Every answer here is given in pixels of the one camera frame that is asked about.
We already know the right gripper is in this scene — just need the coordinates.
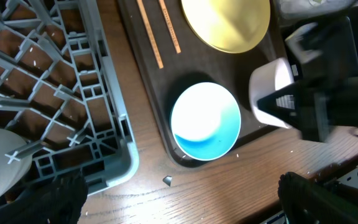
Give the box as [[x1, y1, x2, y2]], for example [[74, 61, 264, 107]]
[[257, 17, 358, 142]]

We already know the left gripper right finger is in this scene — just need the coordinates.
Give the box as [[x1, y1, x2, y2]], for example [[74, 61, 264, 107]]
[[278, 172, 358, 224]]

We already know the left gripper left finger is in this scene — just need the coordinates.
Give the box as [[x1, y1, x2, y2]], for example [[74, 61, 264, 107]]
[[0, 172, 88, 224]]

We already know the white pink bowl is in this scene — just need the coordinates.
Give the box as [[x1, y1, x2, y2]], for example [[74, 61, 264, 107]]
[[249, 57, 294, 129]]

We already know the wooden chopstick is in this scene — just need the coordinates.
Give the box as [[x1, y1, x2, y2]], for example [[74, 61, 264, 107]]
[[137, 0, 163, 69], [158, 0, 181, 54]]

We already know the grey dishwasher rack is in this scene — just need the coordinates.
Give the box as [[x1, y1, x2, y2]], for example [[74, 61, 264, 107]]
[[0, 0, 139, 200]]

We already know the clear plastic bin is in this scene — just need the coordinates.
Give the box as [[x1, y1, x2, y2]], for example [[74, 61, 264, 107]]
[[273, 0, 358, 27]]

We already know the small black table chip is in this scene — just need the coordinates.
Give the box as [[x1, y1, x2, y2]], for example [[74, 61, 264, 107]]
[[163, 175, 172, 187]]

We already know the yellow plate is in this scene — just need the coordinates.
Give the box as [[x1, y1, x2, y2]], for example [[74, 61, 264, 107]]
[[181, 0, 270, 54]]

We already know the light blue bowl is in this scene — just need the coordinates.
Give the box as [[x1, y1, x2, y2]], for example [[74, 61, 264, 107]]
[[170, 82, 242, 161]]

